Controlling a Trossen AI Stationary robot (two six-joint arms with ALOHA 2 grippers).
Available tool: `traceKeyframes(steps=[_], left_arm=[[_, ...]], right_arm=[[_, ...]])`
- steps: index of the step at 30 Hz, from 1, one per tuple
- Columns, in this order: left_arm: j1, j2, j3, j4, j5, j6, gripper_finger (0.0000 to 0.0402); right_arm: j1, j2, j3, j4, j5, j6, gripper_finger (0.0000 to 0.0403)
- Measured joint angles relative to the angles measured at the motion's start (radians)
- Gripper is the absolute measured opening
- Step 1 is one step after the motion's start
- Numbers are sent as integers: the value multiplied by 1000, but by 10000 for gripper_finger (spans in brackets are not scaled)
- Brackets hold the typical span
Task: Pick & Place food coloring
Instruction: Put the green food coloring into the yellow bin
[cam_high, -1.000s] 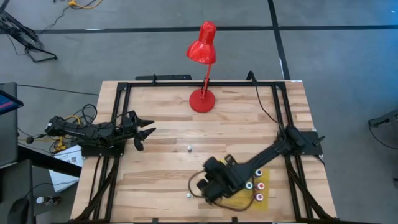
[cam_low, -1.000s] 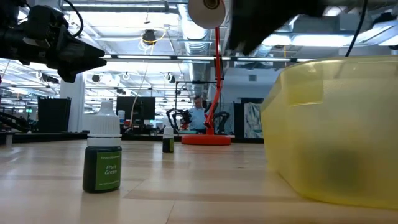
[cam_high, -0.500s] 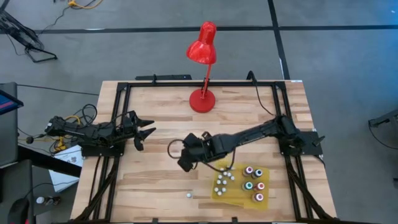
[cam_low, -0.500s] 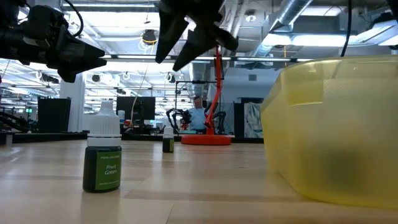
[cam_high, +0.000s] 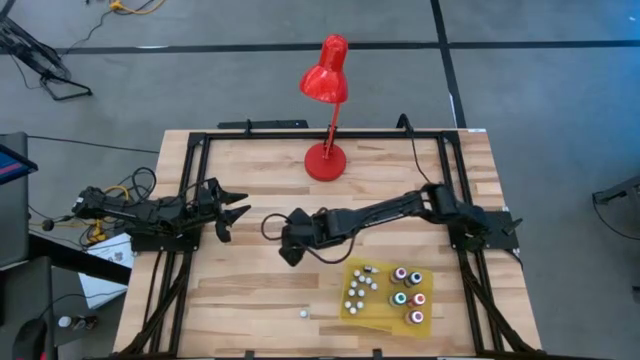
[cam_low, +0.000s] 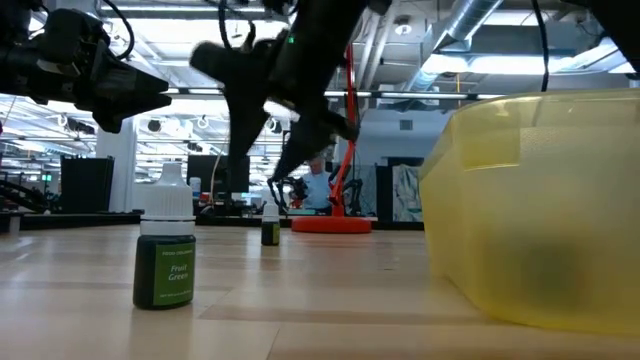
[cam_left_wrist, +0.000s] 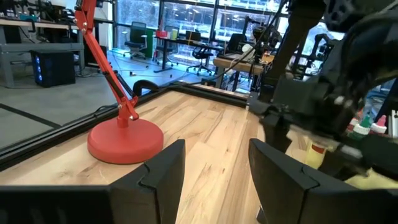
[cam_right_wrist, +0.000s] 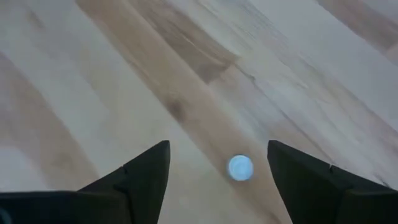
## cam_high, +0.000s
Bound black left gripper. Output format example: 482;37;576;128
187;177;253;245

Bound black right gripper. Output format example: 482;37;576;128
278;208;334;268

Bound yellow translucent plastic bin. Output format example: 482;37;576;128
338;258;435;340

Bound black power strip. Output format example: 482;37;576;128
217;118;310;130

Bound white paper sheet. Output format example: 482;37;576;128
78;232;137;310

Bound red desk lamp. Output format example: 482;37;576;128
299;33;350;183

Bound white-capped dark bottle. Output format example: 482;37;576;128
57;314;100;331

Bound dark grey cabinet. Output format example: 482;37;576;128
0;132;30;269

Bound laptop with blue screen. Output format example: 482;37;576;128
0;143;40;186

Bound black office desk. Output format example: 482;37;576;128
0;234;132;360

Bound black tripod stand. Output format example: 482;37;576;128
0;0;94;102

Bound black computer mouse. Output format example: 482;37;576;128
12;318;50;360

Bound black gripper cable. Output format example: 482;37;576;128
260;213;357;265

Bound black metal table frame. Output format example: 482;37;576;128
113;127;542;360

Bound yellow cable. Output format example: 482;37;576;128
108;0;166;15
87;184;132;245

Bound long thin black cable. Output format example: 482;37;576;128
27;134;161;155

